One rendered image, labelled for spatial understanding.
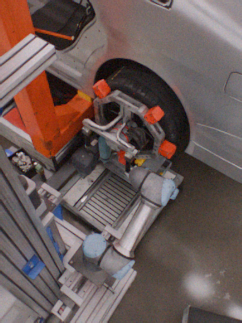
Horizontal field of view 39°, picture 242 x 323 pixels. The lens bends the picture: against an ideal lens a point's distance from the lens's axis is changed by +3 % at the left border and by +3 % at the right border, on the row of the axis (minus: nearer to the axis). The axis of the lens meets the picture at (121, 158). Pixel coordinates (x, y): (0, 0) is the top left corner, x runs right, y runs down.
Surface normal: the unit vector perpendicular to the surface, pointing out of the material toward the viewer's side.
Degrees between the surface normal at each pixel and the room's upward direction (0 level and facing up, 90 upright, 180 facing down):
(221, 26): 53
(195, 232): 0
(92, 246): 7
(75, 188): 0
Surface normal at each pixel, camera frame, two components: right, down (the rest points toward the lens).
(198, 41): -0.58, 0.59
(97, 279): 0.01, -0.52
